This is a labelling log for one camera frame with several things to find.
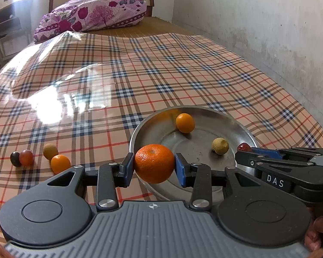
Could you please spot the round metal plate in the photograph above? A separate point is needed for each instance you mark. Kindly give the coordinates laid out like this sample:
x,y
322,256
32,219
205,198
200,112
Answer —
x,y
196,147

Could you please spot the reddish brown plum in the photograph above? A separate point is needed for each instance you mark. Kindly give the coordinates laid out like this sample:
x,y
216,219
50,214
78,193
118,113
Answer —
x,y
26,158

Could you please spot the woven bamboo bed mat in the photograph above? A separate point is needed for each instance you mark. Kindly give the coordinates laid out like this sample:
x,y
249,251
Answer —
x,y
147,27

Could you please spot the yellow-brown longan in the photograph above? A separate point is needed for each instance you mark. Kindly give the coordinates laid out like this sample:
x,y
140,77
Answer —
x,y
220,146

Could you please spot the oval orange kumquat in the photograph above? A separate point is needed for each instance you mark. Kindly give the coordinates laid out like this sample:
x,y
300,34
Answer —
x,y
185,123

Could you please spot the large orange tangerine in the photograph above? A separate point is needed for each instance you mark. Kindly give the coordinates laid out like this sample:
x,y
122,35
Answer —
x,y
154,163

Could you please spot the metal shelf desk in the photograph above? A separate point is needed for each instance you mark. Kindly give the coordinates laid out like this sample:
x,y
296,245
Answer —
x,y
15,28

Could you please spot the plaid plastic tablecloth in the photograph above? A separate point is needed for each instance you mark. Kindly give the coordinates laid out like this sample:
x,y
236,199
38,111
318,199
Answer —
x,y
87,93

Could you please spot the right hand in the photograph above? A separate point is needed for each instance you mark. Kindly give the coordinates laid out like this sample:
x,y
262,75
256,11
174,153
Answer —
x,y
312,240

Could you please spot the dried red jujube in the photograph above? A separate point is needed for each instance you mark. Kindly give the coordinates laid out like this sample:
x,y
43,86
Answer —
x,y
244,147

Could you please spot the dark purple grape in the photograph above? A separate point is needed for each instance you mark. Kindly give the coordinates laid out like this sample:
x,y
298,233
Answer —
x,y
15,159

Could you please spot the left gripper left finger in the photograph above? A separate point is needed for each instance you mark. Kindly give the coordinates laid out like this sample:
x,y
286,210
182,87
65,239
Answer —
x,y
107,178

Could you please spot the purple floral folded quilt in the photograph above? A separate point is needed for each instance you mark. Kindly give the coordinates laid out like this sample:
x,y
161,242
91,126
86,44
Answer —
x,y
89,15

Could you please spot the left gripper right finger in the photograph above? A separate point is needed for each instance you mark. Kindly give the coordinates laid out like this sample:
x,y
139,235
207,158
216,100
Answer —
x,y
201,179

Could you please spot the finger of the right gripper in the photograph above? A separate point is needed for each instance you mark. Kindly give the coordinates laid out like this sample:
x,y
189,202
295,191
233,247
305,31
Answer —
x,y
292,153
279,167

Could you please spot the small orange kumquat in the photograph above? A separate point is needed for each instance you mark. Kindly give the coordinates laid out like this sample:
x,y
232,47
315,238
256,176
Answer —
x,y
59,163

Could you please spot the green-brown longan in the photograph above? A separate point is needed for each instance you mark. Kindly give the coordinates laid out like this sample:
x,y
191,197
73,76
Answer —
x,y
50,151

